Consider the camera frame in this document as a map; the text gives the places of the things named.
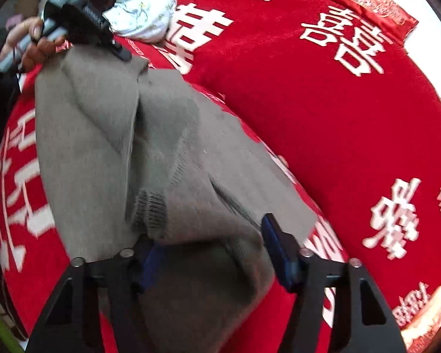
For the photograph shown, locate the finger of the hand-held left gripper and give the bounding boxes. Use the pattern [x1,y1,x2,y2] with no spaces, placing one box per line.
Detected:
[96,26,133,62]

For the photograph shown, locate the person's left hand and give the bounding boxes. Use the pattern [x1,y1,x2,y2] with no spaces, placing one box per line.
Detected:
[0,18,67,71]

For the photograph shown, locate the red printed sofa cover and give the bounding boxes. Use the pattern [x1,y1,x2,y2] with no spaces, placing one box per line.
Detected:
[0,0,441,353]

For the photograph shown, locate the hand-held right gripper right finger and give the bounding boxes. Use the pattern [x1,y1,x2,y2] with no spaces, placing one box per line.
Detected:
[261,213,408,353]

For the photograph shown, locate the white floral cloth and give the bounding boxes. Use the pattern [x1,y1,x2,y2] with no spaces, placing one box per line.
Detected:
[103,0,178,43]

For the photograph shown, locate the red satin embroidered pillow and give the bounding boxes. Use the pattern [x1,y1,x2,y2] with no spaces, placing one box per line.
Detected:
[312,0,420,42]

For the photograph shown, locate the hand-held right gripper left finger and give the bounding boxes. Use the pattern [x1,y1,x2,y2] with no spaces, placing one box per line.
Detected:
[26,243,166,353]

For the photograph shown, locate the grey knit sweater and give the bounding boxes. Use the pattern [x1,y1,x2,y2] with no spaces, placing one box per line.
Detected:
[35,49,318,353]

